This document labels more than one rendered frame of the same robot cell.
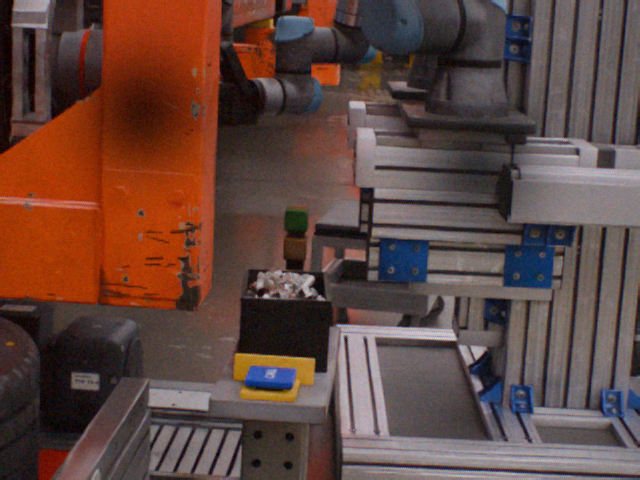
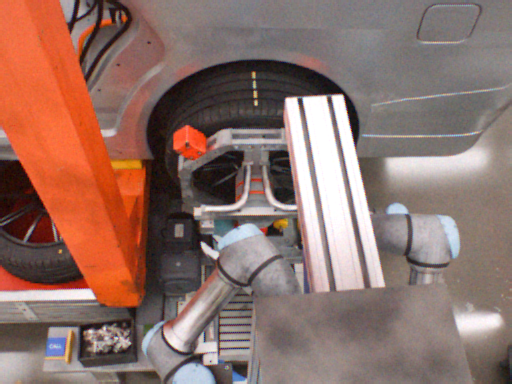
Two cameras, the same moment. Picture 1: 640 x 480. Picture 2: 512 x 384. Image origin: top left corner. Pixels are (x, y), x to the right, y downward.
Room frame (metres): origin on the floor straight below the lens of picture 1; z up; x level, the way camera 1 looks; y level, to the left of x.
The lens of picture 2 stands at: (2.47, -0.65, 2.74)
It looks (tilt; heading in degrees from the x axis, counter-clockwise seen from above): 59 degrees down; 82
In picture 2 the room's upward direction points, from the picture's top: 4 degrees clockwise
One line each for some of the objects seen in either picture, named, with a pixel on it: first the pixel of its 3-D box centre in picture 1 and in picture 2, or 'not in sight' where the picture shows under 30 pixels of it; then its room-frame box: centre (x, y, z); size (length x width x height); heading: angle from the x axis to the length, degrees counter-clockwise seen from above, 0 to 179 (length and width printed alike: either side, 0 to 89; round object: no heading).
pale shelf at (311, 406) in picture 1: (280, 367); (103, 348); (2.02, 0.05, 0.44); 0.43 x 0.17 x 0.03; 177
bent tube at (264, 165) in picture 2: not in sight; (286, 181); (2.72, 0.39, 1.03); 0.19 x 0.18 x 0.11; 87
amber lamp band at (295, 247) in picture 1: (295, 247); not in sight; (2.22, 0.04, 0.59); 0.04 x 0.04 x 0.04; 87
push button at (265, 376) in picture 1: (270, 380); (56, 347); (1.85, 0.06, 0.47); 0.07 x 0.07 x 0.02; 87
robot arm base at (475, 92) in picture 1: (467, 85); not in sight; (2.39, -0.25, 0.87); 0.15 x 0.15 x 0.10
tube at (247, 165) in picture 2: not in sight; (227, 182); (2.52, 0.40, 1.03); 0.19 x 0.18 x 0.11; 87
